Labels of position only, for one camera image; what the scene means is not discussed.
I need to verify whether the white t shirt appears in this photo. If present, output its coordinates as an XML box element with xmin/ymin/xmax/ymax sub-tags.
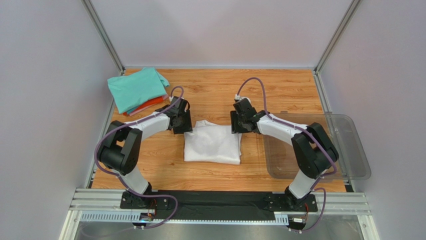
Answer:
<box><xmin>184</xmin><ymin>120</ymin><xmax>242</xmax><ymax>165</ymax></box>

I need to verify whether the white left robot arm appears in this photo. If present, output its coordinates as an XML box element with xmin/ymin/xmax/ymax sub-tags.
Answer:
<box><xmin>94</xmin><ymin>96</ymin><xmax>193</xmax><ymax>200</ymax></box>

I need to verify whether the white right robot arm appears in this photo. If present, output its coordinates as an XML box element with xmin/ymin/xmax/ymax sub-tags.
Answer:
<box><xmin>230</xmin><ymin>95</ymin><xmax>340</xmax><ymax>202</ymax></box>

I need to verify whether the pink folded t shirt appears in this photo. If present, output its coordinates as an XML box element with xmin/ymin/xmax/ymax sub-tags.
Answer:
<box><xmin>129</xmin><ymin>93</ymin><xmax>170</xmax><ymax>117</ymax></box>

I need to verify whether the orange folded t shirt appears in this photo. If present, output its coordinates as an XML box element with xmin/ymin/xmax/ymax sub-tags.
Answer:
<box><xmin>123</xmin><ymin>96</ymin><xmax>165</xmax><ymax>117</ymax></box>

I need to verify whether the teal folded t shirt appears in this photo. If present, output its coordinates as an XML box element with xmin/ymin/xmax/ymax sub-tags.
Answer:
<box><xmin>107</xmin><ymin>67</ymin><xmax>170</xmax><ymax>114</ymax></box>

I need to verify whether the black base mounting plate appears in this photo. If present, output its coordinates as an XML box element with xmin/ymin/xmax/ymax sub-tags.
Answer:
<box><xmin>120</xmin><ymin>190</ymin><xmax>318</xmax><ymax>221</ymax></box>

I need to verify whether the clear plastic bin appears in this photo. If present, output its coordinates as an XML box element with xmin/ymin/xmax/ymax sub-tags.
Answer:
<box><xmin>261</xmin><ymin>111</ymin><xmax>372</xmax><ymax>181</ymax></box>

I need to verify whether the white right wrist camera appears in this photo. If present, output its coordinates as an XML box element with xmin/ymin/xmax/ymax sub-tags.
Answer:
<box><xmin>234</xmin><ymin>94</ymin><xmax>251</xmax><ymax>103</ymax></box>

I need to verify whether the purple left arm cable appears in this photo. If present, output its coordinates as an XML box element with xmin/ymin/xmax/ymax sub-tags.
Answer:
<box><xmin>93</xmin><ymin>85</ymin><xmax>186</xmax><ymax>231</ymax></box>

